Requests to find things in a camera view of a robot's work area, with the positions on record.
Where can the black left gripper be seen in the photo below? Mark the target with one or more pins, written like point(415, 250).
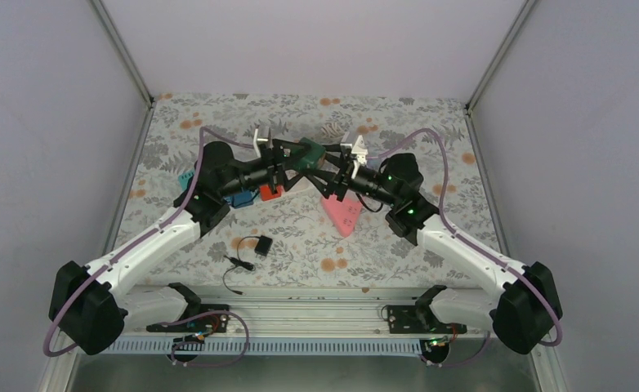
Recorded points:
point(274, 161)

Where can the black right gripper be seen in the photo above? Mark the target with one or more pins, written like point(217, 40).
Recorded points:
point(346, 166)

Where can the dark green cube socket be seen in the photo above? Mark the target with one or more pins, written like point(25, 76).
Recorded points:
point(314, 158)

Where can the orange cube socket adapter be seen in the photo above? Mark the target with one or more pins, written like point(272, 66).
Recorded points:
point(268, 192)

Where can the blue cube socket adapter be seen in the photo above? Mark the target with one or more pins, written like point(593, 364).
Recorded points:
point(243, 199)

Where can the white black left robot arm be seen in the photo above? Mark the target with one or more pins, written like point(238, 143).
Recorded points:
point(151, 243)

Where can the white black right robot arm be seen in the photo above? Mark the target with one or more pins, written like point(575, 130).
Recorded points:
point(519, 302)

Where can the floral patterned table mat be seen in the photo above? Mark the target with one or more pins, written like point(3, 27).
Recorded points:
point(307, 250)

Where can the pink power strip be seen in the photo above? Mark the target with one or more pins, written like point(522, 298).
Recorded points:
point(343, 214)

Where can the teal power strip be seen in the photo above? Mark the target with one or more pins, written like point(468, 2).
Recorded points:
point(185, 180)

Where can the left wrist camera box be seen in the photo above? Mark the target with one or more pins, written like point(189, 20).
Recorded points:
point(262, 139)

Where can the black small charger with cable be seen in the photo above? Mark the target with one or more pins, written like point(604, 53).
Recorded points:
point(246, 250)

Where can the aluminium front rail base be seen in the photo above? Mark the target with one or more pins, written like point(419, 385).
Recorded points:
point(289, 321)

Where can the aluminium corner frame rail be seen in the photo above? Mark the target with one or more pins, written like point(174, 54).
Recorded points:
point(118, 43)

